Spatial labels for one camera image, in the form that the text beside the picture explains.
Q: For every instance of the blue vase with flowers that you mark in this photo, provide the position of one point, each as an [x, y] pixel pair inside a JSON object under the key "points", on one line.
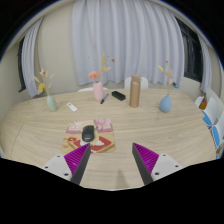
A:
{"points": [[165, 105]]}

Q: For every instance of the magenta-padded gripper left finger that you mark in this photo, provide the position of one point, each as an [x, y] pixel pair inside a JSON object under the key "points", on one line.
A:
{"points": [[78, 158]]}

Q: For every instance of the gold drink bottle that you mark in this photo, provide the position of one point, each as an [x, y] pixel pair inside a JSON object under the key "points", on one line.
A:
{"points": [[135, 93]]}

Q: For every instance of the white chair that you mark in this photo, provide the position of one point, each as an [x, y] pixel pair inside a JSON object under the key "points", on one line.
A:
{"points": [[85, 89], [144, 83]]}

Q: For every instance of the pink vase with flowers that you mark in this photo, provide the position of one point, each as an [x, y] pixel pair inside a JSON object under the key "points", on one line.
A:
{"points": [[98, 93]]}

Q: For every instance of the black rectangular box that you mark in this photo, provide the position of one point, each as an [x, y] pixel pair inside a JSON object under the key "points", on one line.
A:
{"points": [[118, 95]]}

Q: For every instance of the cartoon print mouse pad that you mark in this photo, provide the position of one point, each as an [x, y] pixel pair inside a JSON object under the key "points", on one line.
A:
{"points": [[105, 140]]}

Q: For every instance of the narrow dark window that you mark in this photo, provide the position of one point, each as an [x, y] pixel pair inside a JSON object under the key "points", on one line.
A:
{"points": [[21, 66]]}

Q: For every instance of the white remote control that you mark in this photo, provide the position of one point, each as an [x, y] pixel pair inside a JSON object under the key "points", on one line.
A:
{"points": [[72, 106]]}

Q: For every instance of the narrow white curtain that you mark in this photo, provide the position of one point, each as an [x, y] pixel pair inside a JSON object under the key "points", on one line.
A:
{"points": [[206, 66], [30, 56]]}

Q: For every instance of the wide white curtain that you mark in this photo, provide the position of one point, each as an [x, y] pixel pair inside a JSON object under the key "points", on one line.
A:
{"points": [[133, 33]]}

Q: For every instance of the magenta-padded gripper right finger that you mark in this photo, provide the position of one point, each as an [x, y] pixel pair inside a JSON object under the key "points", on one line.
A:
{"points": [[145, 158]]}

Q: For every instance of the black computer mouse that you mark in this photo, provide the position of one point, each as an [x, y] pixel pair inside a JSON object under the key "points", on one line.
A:
{"points": [[88, 133]]}

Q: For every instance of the black and blue marker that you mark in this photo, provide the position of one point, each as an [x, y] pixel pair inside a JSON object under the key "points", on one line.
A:
{"points": [[104, 99]]}

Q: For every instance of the large dark window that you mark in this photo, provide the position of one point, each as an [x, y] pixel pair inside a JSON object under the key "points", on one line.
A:
{"points": [[190, 53]]}

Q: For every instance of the green vase with flowers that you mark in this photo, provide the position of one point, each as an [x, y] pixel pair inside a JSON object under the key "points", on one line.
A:
{"points": [[51, 104]]}

